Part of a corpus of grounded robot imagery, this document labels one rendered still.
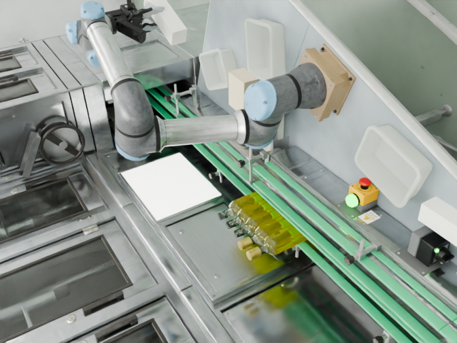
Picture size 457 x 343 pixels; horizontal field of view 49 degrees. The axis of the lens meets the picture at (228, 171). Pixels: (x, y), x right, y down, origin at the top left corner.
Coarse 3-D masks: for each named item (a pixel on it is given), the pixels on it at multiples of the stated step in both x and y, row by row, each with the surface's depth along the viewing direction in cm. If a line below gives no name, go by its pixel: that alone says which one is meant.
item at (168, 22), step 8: (144, 0) 195; (152, 0) 191; (160, 0) 191; (168, 8) 189; (152, 16) 193; (160, 16) 187; (168, 16) 187; (176, 16) 188; (160, 24) 189; (168, 24) 184; (176, 24) 185; (168, 32) 185; (176, 32) 183; (184, 32) 185; (168, 40) 188; (176, 40) 186; (184, 40) 189
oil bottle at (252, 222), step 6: (270, 210) 188; (276, 210) 188; (252, 216) 186; (258, 216) 186; (264, 216) 186; (270, 216) 186; (276, 216) 186; (246, 222) 185; (252, 222) 184; (258, 222) 183; (264, 222) 184; (252, 228) 182; (252, 234) 184
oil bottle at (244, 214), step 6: (252, 204) 192; (258, 204) 192; (264, 204) 192; (240, 210) 190; (246, 210) 189; (252, 210) 189; (258, 210) 189; (264, 210) 190; (240, 216) 188; (246, 216) 187
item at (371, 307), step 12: (156, 108) 267; (192, 144) 239; (204, 144) 238; (204, 156) 231; (216, 156) 230; (228, 168) 222; (240, 180) 214; (252, 192) 208; (312, 252) 179; (324, 264) 174; (336, 276) 169; (348, 288) 165; (360, 300) 161; (372, 300) 161; (372, 312) 157; (384, 312) 157; (384, 324) 154; (396, 324) 154; (396, 336) 150; (408, 336) 150
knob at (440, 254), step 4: (440, 248) 144; (444, 248) 144; (440, 252) 144; (444, 252) 143; (448, 252) 144; (436, 256) 145; (440, 256) 144; (444, 256) 143; (448, 256) 144; (452, 256) 144; (440, 260) 144; (444, 260) 143; (448, 260) 143
